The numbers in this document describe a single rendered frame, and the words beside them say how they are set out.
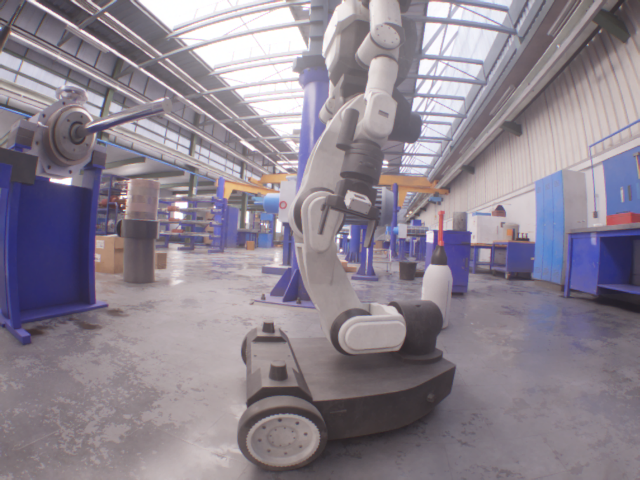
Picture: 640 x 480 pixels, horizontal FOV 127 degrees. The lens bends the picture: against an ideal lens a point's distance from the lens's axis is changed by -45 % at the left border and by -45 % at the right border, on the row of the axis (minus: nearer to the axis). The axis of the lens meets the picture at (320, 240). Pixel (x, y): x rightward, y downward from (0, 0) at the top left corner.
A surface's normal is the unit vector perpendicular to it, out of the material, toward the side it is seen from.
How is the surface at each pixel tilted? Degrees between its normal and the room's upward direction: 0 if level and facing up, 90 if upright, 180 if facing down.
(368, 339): 90
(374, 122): 90
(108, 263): 90
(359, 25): 101
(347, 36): 98
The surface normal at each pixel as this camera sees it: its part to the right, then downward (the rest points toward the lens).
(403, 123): 0.19, 0.40
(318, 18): -0.17, -0.01
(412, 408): 0.50, 0.02
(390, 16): 0.23, 0.00
